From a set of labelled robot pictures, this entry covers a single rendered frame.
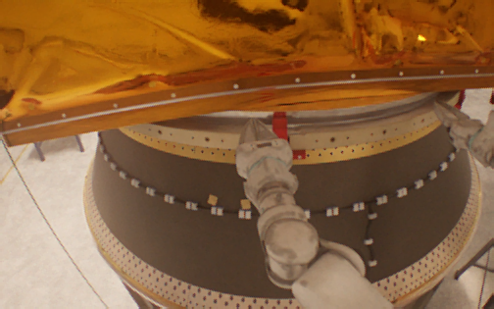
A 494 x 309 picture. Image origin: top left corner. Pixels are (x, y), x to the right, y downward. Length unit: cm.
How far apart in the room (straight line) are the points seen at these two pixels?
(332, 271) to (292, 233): 7
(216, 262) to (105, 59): 65
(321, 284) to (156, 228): 78
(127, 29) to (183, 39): 13
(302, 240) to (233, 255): 58
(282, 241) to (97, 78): 56
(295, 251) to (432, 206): 83
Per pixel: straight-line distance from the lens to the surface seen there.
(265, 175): 51
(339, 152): 89
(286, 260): 40
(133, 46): 72
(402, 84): 97
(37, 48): 80
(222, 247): 97
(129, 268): 124
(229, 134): 81
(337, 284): 39
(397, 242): 108
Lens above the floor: 213
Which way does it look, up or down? 35 degrees down
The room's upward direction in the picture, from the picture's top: 5 degrees counter-clockwise
